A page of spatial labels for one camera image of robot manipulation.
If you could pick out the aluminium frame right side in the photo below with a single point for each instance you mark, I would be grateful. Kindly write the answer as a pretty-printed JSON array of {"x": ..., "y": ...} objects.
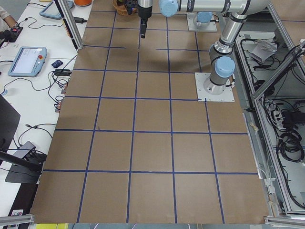
[{"x": 278, "y": 84}]

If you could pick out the dark blue checkered pouch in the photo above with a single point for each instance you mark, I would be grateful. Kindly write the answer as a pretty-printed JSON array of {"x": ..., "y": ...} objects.
[{"x": 57, "y": 64}]

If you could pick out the black monitor stand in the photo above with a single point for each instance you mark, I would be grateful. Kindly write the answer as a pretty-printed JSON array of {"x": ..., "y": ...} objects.
[{"x": 22, "y": 170}]

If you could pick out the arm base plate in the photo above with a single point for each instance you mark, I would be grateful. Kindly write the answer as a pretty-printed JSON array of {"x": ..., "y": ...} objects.
[
  {"x": 209, "y": 92},
  {"x": 201, "y": 21}
]

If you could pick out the orange round object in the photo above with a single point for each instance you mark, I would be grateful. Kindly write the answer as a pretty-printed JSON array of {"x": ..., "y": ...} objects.
[{"x": 83, "y": 3}]

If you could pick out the grey usb hub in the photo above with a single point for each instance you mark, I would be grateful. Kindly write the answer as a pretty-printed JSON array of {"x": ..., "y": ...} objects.
[{"x": 24, "y": 149}]

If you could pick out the teach pendant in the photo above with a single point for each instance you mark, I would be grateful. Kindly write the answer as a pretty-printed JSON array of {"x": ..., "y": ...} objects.
[
  {"x": 28, "y": 62},
  {"x": 51, "y": 11}
]

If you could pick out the teach pendant far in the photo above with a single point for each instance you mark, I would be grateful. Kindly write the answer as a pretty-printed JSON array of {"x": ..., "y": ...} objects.
[{"x": 51, "y": 11}]

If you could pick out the woven wicker basket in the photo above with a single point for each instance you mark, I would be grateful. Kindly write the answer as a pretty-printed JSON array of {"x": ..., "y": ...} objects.
[{"x": 121, "y": 8}]

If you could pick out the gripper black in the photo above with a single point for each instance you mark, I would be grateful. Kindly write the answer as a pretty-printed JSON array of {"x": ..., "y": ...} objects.
[{"x": 145, "y": 13}]

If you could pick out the white power strip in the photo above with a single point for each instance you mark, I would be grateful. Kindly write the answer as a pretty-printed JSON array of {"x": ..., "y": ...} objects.
[{"x": 278, "y": 119}]

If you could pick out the teach pendant near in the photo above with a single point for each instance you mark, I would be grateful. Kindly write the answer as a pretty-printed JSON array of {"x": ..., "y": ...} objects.
[{"x": 28, "y": 62}]

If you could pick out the black power adapter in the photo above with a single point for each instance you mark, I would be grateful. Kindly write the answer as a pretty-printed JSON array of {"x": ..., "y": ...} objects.
[{"x": 79, "y": 20}]

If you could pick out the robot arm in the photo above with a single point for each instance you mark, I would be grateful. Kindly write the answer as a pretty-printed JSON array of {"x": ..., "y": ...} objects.
[
  {"x": 220, "y": 51},
  {"x": 144, "y": 9}
]

